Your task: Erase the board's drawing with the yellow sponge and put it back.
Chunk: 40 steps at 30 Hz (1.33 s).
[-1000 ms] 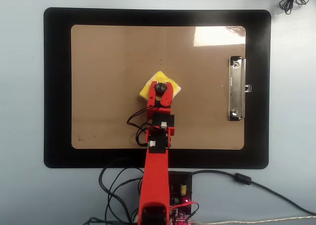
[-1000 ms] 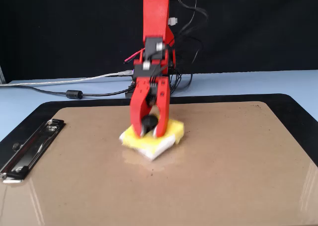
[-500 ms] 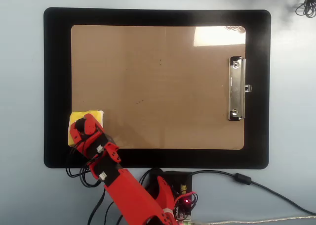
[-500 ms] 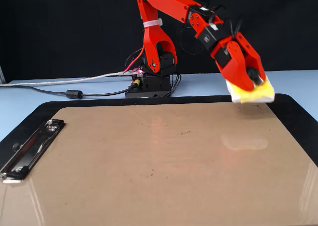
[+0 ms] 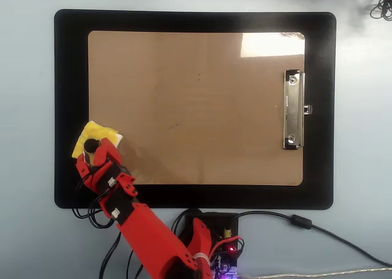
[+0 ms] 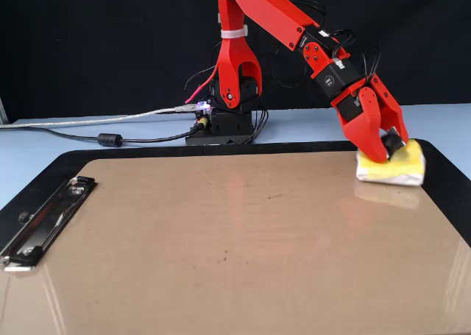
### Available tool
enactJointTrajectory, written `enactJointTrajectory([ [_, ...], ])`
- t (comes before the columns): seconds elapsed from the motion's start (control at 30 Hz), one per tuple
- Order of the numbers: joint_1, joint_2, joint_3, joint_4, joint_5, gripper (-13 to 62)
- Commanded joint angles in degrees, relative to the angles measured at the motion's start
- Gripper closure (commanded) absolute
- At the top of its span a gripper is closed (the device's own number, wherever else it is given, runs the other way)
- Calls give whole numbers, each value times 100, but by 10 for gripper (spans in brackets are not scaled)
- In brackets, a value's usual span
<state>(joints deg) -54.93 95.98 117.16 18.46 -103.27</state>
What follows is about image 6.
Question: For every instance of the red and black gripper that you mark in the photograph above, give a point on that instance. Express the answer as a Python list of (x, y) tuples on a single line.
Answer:
[(349, 108)]

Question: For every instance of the yellow sponge with black knob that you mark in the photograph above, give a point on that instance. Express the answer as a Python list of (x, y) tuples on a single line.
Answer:
[(401, 165)]

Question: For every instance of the black robot base with board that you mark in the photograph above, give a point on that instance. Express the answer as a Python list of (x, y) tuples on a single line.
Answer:
[(228, 127)]

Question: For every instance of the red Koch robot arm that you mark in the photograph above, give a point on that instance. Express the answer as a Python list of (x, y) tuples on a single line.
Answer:
[(265, 7)]

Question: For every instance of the white zip tie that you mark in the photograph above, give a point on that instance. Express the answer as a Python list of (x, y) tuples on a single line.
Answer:
[(233, 33)]

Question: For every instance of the brown clipboard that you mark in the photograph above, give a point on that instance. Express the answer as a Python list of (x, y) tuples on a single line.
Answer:
[(184, 257)]

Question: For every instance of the black backdrop cloth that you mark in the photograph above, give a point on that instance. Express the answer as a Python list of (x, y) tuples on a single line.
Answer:
[(73, 37)]

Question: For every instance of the metal clipboard clip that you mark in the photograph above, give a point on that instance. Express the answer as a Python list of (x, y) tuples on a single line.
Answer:
[(48, 221)]

